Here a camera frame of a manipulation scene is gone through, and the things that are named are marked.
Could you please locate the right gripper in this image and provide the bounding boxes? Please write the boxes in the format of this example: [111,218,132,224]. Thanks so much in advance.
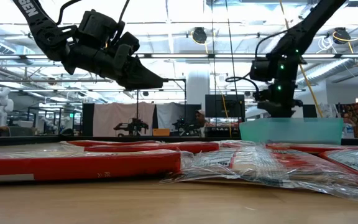
[257,81,304,118]

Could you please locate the small black monitor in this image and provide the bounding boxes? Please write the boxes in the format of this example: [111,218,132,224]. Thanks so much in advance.
[302,104,318,118]

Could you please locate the black camera cable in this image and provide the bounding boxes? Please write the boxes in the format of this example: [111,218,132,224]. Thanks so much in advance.
[224,76,261,94]

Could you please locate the ceiling cable reel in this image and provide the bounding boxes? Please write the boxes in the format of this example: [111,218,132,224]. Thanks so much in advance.
[333,27,351,44]
[193,27,208,44]

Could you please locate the wide white curtain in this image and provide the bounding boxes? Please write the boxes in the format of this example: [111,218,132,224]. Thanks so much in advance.
[93,101,155,137]

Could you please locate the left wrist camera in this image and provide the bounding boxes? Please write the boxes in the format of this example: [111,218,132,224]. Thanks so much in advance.
[78,9,120,47]

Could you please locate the black metal table frame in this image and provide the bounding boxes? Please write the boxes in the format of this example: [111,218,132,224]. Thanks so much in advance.
[0,136,358,148]

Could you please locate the teal plastic basket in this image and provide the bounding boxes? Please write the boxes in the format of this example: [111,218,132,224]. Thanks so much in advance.
[239,117,344,144]

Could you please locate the orange box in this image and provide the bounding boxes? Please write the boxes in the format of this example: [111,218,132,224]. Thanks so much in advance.
[152,128,171,137]

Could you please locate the person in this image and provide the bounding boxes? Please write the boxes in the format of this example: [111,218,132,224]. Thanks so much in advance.
[195,109,207,138]

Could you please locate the dark cluttered shelf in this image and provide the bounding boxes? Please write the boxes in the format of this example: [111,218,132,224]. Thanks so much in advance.
[205,118,241,138]

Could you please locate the narrow grey curtain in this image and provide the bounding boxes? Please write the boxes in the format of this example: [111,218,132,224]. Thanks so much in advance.
[156,102,183,131]

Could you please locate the large black monitor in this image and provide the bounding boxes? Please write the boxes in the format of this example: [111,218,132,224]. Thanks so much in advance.
[205,94,246,119]

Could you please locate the white humanoid robot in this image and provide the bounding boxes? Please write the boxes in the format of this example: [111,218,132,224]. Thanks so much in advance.
[0,86,14,127]

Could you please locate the colourful patterned fabric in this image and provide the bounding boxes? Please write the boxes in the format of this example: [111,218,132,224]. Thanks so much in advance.
[337,101,358,138]

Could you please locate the black upright panel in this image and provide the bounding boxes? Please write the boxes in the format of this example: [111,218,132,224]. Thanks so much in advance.
[81,103,95,137]

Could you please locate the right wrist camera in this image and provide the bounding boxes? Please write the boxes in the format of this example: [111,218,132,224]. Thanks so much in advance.
[249,57,272,83]

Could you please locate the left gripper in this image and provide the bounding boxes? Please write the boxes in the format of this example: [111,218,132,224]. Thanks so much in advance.
[62,30,169,91]

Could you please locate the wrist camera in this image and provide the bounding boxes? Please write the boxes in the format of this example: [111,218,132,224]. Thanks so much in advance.
[78,9,120,47]
[249,57,272,83]

